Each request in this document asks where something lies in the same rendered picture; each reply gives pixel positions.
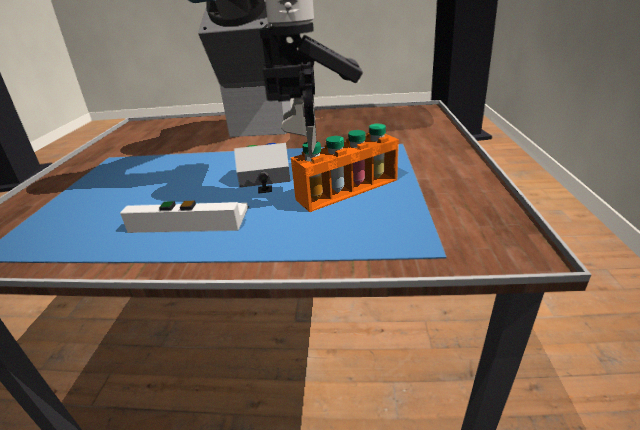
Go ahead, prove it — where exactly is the green round cap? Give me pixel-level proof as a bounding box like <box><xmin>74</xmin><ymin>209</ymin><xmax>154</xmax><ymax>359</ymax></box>
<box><xmin>326</xmin><ymin>136</ymin><xmax>344</xmax><ymax>149</ymax></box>
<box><xmin>303</xmin><ymin>141</ymin><xmax>321</xmax><ymax>154</ymax></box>
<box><xmin>348</xmin><ymin>130</ymin><xmax>365</xmax><ymax>143</ymax></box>
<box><xmin>369</xmin><ymin>124</ymin><xmax>386</xmax><ymax>136</ymax></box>

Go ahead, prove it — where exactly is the orange test tube rack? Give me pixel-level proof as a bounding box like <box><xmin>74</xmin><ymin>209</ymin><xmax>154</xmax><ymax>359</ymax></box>
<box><xmin>291</xmin><ymin>133</ymin><xmax>399</xmax><ymax>212</ymax></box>

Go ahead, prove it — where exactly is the blue flat mat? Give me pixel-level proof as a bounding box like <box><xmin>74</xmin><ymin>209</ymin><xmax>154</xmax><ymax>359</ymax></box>
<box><xmin>0</xmin><ymin>144</ymin><xmax>446</xmax><ymax>263</ymax></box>

